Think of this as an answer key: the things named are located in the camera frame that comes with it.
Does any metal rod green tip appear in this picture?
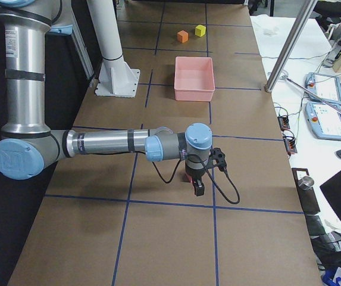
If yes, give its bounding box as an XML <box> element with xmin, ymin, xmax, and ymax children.
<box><xmin>279</xmin><ymin>76</ymin><xmax>341</xmax><ymax>114</ymax></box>

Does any yellow foam block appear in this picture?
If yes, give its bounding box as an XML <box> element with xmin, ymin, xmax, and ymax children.
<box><xmin>195</xmin><ymin>24</ymin><xmax>207</xmax><ymax>38</ymax></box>

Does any metal cylinder weight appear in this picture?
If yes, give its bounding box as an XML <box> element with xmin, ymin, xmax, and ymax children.
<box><xmin>298</xmin><ymin>176</ymin><xmax>314</xmax><ymax>191</ymax></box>

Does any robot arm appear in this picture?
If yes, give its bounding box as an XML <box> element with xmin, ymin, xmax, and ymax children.
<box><xmin>0</xmin><ymin>1</ymin><xmax>213</xmax><ymax>196</ymax></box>

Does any orange relay board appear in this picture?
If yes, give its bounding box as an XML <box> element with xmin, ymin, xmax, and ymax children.
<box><xmin>277</xmin><ymin>115</ymin><xmax>290</xmax><ymax>131</ymax></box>
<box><xmin>283</xmin><ymin>135</ymin><xmax>298</xmax><ymax>156</ymax></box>

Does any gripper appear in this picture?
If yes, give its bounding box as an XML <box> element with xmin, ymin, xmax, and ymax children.
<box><xmin>185</xmin><ymin>159</ymin><xmax>206</xmax><ymax>196</ymax></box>

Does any orange relay board far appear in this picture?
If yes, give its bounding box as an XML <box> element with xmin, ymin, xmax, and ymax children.
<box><xmin>277</xmin><ymin>115</ymin><xmax>290</xmax><ymax>131</ymax></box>

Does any aluminium frame post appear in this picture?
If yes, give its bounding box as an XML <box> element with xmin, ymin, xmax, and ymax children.
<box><xmin>265</xmin><ymin>0</ymin><xmax>318</xmax><ymax>93</ymax></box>

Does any teach pendant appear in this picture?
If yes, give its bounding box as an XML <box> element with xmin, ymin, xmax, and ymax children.
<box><xmin>305</xmin><ymin>72</ymin><xmax>341</xmax><ymax>105</ymax></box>
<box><xmin>305</xmin><ymin>101</ymin><xmax>341</xmax><ymax>141</ymax></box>

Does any pink plastic bin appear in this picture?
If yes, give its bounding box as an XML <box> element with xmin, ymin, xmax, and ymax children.
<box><xmin>174</xmin><ymin>57</ymin><xmax>215</xmax><ymax>102</ymax></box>

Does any white pole with base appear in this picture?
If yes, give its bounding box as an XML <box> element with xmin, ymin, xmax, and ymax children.
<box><xmin>87</xmin><ymin>0</ymin><xmax>140</xmax><ymax>98</ymax></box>

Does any teach pendant far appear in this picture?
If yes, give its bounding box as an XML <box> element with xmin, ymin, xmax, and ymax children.
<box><xmin>305</xmin><ymin>72</ymin><xmax>341</xmax><ymax>105</ymax></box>

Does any orange foam block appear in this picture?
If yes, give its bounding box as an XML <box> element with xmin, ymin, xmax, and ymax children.
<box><xmin>177</xmin><ymin>30</ymin><xmax>189</xmax><ymax>43</ymax></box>

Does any teach pendant near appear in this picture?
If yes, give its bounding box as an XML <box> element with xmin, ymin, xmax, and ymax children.
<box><xmin>305</xmin><ymin>101</ymin><xmax>341</xmax><ymax>141</ymax></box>

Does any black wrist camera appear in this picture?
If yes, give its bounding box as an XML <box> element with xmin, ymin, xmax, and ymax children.
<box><xmin>211</xmin><ymin>148</ymin><xmax>227</xmax><ymax>172</ymax></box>

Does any black camera cable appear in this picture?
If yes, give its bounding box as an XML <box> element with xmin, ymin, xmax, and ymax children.
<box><xmin>151</xmin><ymin>154</ymin><xmax>240</xmax><ymax>205</ymax></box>

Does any orange relay board near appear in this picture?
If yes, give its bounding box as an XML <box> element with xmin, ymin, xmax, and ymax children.
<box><xmin>283</xmin><ymin>135</ymin><xmax>298</xmax><ymax>156</ymax></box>

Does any pink foam block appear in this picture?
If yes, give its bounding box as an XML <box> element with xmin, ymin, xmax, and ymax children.
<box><xmin>183</xmin><ymin>173</ymin><xmax>192</xmax><ymax>183</ymax></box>

